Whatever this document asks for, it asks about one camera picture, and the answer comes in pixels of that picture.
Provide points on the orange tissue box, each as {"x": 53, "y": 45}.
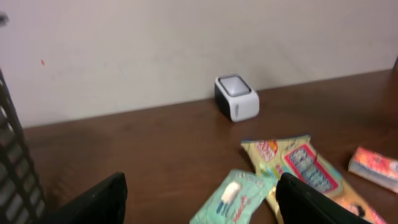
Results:
{"x": 374, "y": 167}

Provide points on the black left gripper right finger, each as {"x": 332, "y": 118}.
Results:
{"x": 302, "y": 204}

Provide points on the grey plastic shopping basket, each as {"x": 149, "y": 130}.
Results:
{"x": 22, "y": 196}

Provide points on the yellow snack bag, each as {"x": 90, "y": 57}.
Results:
{"x": 272, "y": 157}

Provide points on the white barcode scanner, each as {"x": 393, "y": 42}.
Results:
{"x": 235, "y": 98}

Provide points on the light teal snack packet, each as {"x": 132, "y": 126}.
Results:
{"x": 235, "y": 200}

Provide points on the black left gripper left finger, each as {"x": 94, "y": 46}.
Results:
{"x": 104, "y": 203}

